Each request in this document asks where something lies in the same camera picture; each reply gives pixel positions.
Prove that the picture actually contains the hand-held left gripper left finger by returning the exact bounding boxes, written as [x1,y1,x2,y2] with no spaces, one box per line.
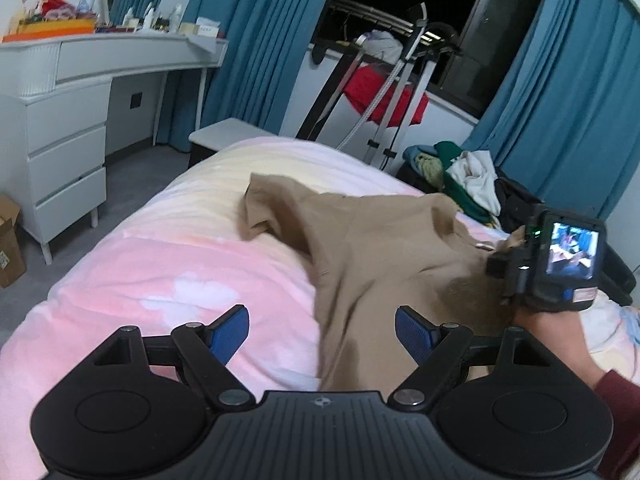
[80,304,257,409]

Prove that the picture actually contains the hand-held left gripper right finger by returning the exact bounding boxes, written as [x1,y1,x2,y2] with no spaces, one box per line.
[389,305,561,409]

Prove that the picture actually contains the tan t-shirt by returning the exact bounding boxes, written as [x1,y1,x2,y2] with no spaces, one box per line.
[241,172,527,394]

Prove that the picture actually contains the person's right forearm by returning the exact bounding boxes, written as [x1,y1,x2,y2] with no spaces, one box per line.
[510,304,640,480]

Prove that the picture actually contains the pink bed blanket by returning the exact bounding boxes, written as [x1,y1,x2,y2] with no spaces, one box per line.
[0,135,640,480]

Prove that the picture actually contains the green garment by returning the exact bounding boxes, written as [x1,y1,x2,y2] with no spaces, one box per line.
[432,140,502,224]

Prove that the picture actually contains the white garment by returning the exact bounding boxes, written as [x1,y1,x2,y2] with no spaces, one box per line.
[446,149,501,214]

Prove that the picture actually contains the yellow-green knitted cloth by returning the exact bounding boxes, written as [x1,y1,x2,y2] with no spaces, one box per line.
[416,153,444,187]

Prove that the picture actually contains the white bench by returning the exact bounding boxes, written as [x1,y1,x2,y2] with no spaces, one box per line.
[188,117,279,169]

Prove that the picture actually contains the teal curtain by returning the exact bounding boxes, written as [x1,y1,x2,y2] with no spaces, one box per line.
[460,0,640,306]
[167,0,347,154]

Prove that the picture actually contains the cardboard box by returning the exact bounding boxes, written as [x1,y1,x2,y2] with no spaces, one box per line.
[0,192,29,289]

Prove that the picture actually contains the folding drying rack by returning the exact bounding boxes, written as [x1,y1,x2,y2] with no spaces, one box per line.
[295,2,464,167]

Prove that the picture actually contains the red cloth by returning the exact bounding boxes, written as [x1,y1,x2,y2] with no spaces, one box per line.
[342,62,430,126]

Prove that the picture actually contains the white dressing table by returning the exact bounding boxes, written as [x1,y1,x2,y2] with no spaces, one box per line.
[0,31,230,266]

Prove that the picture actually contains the grey white cloth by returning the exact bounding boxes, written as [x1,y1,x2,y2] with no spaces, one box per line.
[366,29,409,64]

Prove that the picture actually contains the orange tray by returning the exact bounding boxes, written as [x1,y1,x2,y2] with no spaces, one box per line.
[2,19,96,44]

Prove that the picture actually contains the red and pink fabric items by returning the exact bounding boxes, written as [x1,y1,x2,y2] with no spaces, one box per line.
[19,0,77,24]

